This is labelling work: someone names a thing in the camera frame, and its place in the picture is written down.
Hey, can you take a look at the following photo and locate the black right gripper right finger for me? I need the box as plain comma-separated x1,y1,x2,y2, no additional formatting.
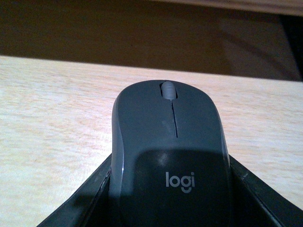
230,157,303,227

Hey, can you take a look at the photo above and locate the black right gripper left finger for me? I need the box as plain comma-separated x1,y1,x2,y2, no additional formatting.
39,156,111,227

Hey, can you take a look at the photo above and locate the grey Logitech wireless mouse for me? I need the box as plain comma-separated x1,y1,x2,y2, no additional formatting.
109,80,233,227

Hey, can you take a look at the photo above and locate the wooden keyboard tray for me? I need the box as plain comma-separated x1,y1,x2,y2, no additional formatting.
0,56,303,227

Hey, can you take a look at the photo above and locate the wooden desk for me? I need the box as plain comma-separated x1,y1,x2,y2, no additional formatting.
0,0,303,81

